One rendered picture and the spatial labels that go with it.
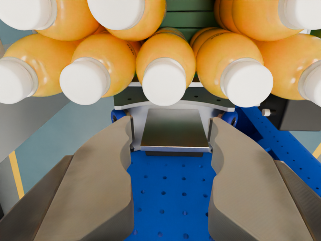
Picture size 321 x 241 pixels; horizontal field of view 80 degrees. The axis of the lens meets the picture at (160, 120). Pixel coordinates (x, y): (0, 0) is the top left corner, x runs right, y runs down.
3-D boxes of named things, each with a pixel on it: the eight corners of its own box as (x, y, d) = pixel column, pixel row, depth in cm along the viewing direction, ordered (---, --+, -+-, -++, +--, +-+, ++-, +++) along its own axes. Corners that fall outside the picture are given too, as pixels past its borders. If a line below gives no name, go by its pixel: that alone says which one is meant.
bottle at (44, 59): (59, 43, 35) (-34, 69, 19) (86, 18, 33) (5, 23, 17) (87, 74, 38) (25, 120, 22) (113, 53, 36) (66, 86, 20)
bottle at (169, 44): (170, 17, 33) (169, 22, 16) (194, 51, 35) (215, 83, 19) (139, 46, 35) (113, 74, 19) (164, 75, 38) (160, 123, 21)
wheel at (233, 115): (217, 135, 36) (227, 139, 34) (220, 114, 33) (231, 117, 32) (227, 125, 39) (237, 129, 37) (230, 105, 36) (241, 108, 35)
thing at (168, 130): (148, 118, 40) (140, 158, 29) (148, 108, 39) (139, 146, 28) (197, 119, 40) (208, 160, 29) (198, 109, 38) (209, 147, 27)
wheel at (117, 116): (120, 137, 35) (130, 133, 36) (117, 115, 33) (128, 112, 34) (110, 126, 38) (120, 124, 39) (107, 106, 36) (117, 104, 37)
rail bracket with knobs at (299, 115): (244, 105, 41) (265, 131, 32) (252, 71, 37) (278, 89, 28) (293, 105, 40) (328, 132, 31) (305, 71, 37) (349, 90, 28)
